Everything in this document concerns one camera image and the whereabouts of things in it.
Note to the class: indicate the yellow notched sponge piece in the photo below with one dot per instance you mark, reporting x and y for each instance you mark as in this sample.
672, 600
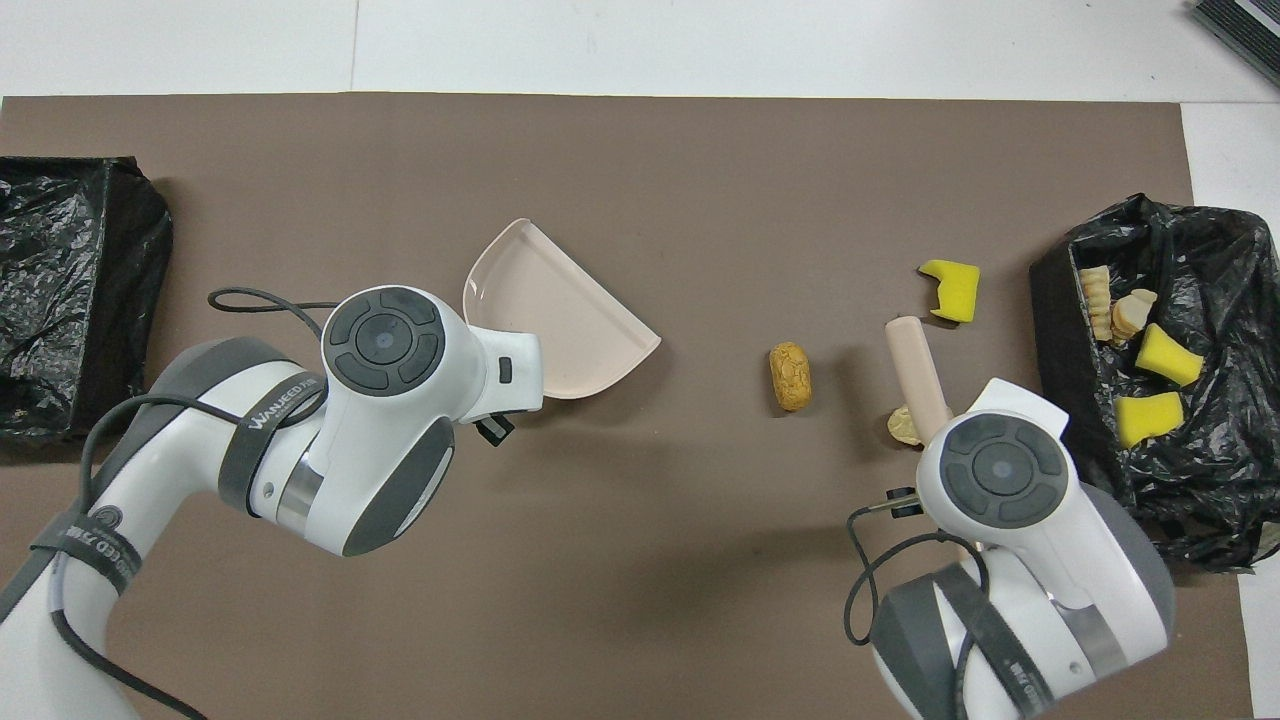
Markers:
952, 292

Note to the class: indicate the boxy bin with black bag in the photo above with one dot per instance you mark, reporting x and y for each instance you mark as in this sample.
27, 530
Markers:
60, 290

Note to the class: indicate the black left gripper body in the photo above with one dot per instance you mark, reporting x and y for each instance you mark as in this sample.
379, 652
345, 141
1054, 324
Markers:
497, 429

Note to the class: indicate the beige hand brush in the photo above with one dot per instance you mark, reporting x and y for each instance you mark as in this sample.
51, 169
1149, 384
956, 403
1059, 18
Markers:
915, 365

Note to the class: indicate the beige plastic dustpan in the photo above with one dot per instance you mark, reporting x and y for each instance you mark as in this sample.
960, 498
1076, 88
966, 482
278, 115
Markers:
560, 310

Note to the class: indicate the brown oval bun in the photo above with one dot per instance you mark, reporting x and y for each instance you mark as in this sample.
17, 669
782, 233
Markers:
790, 377

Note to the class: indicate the yellow wedge sponge piece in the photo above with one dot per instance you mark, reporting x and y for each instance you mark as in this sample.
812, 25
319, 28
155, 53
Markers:
1148, 420

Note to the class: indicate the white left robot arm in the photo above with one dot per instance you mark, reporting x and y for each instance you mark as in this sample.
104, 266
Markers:
380, 430

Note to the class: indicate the striped croissant piece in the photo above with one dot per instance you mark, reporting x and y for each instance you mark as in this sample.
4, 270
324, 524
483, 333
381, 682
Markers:
1098, 303

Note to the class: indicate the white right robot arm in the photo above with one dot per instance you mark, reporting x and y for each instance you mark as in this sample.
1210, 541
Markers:
1010, 520

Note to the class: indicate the open bin with crumpled black bag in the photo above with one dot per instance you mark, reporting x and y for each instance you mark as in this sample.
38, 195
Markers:
1220, 470

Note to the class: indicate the brown table mat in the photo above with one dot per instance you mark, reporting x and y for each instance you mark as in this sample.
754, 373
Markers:
650, 560

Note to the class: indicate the yellow curved sponge piece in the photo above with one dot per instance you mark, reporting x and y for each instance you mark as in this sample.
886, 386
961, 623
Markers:
1168, 357

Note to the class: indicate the dark striped device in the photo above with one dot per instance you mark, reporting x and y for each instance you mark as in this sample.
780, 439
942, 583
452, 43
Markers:
1245, 25

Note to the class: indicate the pale bread piece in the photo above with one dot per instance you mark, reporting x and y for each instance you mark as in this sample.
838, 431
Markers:
903, 427

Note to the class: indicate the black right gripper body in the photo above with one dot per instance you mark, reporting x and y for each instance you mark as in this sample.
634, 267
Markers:
903, 503

